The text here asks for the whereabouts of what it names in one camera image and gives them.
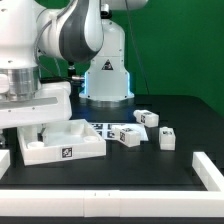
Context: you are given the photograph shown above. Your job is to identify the white square tabletop part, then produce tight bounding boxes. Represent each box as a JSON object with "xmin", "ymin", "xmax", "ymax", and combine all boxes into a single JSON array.
[{"xmin": 17, "ymin": 119, "xmax": 106, "ymax": 166}]

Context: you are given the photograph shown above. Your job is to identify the paper sheet with markers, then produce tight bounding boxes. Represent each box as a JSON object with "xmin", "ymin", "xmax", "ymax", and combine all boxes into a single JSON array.
[{"xmin": 92, "ymin": 123, "xmax": 148, "ymax": 141}]

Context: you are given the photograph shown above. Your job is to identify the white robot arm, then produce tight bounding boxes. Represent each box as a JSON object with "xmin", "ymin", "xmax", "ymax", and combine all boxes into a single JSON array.
[{"xmin": 0, "ymin": 0, "xmax": 148, "ymax": 144}]

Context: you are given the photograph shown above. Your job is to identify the white fence front wall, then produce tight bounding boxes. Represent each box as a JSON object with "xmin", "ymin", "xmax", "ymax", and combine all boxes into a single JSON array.
[{"xmin": 0, "ymin": 190, "xmax": 224, "ymax": 217}]

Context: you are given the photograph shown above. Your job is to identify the white fence wall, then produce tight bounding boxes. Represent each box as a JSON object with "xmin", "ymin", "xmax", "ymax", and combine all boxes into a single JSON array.
[
  {"xmin": 0, "ymin": 150, "xmax": 11, "ymax": 180},
  {"xmin": 0, "ymin": 190, "xmax": 224, "ymax": 217},
  {"xmin": 192, "ymin": 152, "xmax": 224, "ymax": 193}
]

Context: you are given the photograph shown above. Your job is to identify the white fence right wall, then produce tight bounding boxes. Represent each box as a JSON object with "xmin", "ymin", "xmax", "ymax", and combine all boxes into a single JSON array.
[{"xmin": 192, "ymin": 152, "xmax": 224, "ymax": 193}]

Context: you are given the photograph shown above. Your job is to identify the white fence left wall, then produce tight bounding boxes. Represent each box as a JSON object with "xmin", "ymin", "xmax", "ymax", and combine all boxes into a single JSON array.
[{"xmin": 0, "ymin": 150, "xmax": 11, "ymax": 180}]

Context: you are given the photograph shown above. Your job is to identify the black base cables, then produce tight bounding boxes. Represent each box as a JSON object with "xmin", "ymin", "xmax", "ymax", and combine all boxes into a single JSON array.
[{"xmin": 39, "ymin": 75, "xmax": 86, "ymax": 88}]

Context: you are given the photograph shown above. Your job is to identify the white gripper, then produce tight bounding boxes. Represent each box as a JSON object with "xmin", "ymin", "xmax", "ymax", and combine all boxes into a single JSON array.
[{"xmin": 0, "ymin": 82, "xmax": 72, "ymax": 143}]

